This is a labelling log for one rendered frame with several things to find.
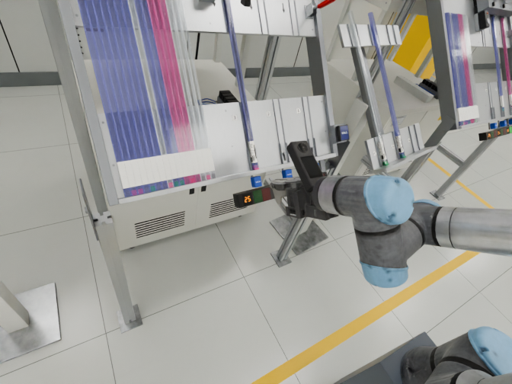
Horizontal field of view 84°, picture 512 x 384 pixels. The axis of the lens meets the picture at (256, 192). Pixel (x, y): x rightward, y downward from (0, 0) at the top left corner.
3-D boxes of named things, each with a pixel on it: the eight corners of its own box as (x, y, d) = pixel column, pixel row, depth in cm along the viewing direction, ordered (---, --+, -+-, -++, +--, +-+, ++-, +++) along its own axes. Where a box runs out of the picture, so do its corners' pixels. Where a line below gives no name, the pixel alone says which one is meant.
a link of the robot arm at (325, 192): (329, 180, 51) (360, 171, 54) (312, 179, 55) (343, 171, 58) (334, 220, 52) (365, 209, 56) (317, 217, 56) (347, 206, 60)
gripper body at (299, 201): (283, 216, 66) (318, 223, 56) (278, 179, 65) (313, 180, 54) (308, 207, 70) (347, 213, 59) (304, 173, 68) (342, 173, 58)
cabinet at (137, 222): (252, 219, 163) (281, 126, 120) (120, 259, 130) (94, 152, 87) (209, 149, 199) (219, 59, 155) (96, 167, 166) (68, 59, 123)
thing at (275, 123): (326, 153, 98) (332, 153, 95) (116, 197, 67) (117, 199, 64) (318, 97, 95) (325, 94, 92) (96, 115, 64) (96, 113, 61)
